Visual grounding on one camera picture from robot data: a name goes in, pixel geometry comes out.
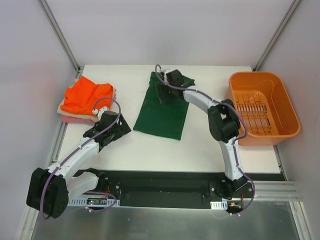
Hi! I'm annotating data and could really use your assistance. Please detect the pink folded t shirt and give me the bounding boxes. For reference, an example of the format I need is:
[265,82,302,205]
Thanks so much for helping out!
[60,115,96,125]

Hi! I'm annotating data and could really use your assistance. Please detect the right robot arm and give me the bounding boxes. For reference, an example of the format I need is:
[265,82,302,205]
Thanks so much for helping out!
[155,69,244,200]

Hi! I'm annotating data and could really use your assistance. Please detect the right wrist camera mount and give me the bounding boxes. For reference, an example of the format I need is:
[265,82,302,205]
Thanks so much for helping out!
[158,68,172,79]

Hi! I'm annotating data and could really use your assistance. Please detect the left white cable duct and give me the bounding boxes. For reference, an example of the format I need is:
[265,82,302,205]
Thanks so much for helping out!
[67,196,120,208]

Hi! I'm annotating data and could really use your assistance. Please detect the beige folded t shirt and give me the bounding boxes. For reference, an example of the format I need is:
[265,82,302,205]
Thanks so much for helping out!
[56,78,119,120]

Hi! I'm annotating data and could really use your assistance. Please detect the right aluminium frame post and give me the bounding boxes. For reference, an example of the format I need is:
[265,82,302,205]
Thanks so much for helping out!
[251,0,303,72]

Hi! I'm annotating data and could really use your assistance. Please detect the orange folded t shirt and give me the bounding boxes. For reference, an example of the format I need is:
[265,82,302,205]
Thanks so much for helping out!
[60,76,114,118]

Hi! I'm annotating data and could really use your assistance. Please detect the orange plastic basket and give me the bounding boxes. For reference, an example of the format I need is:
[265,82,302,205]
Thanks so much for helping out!
[225,71,301,147]

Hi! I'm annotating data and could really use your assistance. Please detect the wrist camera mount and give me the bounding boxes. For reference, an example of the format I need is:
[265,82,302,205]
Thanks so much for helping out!
[158,68,172,79]
[92,106,110,122]

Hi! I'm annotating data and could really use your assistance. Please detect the left aluminium frame post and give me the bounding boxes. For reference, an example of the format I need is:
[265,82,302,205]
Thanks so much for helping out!
[37,0,81,73]

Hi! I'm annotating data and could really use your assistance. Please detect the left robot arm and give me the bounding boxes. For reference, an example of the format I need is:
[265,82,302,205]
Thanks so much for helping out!
[26,110,131,219]

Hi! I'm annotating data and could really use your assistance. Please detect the aluminium frame post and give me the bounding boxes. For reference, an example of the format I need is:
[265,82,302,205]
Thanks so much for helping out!
[251,0,303,72]
[37,0,81,73]

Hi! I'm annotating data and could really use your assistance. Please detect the right white cable duct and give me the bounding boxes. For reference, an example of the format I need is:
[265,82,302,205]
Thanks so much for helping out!
[210,200,228,211]

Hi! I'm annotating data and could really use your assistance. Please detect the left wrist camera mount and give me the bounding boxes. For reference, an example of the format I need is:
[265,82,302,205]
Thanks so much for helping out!
[92,106,110,122]

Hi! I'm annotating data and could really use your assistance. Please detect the dark green t shirt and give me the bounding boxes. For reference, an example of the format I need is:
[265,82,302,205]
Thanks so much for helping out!
[133,71,189,141]

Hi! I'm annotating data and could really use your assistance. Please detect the white cable duct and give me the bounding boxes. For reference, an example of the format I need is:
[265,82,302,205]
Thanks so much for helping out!
[210,200,228,211]
[67,196,120,208]

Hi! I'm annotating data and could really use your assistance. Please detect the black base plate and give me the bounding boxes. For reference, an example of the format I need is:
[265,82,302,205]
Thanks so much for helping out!
[47,168,253,209]

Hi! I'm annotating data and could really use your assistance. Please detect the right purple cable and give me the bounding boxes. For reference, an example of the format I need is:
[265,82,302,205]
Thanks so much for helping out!
[154,64,256,221]

